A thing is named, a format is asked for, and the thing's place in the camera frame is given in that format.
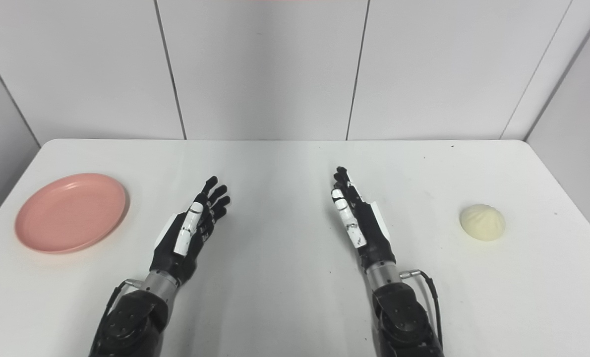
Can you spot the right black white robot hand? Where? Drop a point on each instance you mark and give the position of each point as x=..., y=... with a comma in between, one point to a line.
x=369, y=233

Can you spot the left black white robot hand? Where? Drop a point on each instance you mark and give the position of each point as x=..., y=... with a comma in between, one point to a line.
x=192, y=233

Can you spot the pink round plate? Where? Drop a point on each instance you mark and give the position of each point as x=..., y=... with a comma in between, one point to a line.
x=71, y=213

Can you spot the cream steamed bun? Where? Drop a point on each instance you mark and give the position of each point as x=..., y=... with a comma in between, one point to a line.
x=482, y=222

